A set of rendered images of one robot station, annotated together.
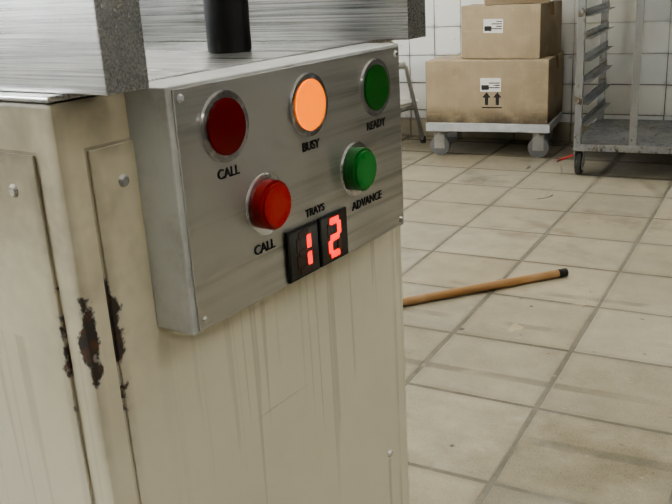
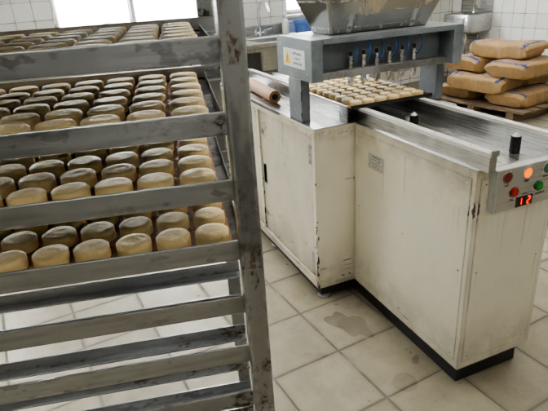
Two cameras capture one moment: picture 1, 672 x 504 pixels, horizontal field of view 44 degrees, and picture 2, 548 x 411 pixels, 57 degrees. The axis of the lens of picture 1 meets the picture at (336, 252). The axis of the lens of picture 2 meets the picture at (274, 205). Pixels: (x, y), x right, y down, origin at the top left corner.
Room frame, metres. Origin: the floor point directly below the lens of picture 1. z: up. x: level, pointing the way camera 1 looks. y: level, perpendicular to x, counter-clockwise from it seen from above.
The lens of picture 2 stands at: (-1.10, -0.13, 1.39)
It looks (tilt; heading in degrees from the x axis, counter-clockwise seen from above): 24 degrees down; 33
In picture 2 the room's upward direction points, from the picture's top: 4 degrees counter-clockwise
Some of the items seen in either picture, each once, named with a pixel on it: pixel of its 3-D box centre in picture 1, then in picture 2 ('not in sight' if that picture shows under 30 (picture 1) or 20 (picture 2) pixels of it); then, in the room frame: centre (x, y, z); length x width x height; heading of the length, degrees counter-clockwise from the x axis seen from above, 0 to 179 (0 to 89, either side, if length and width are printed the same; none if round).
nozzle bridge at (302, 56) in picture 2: not in sight; (369, 70); (1.04, 0.74, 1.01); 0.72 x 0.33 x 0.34; 145
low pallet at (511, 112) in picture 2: not in sight; (496, 102); (4.74, 0.79, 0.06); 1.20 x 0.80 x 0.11; 63
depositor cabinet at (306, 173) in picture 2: not in sight; (320, 166); (1.31, 1.13, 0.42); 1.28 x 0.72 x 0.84; 55
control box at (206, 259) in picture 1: (292, 168); (521, 183); (0.54, 0.03, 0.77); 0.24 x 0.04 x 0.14; 145
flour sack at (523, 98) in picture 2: not in sight; (523, 94); (4.61, 0.52, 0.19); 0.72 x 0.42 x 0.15; 155
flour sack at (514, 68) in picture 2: not in sight; (523, 66); (4.59, 0.55, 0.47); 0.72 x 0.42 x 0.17; 156
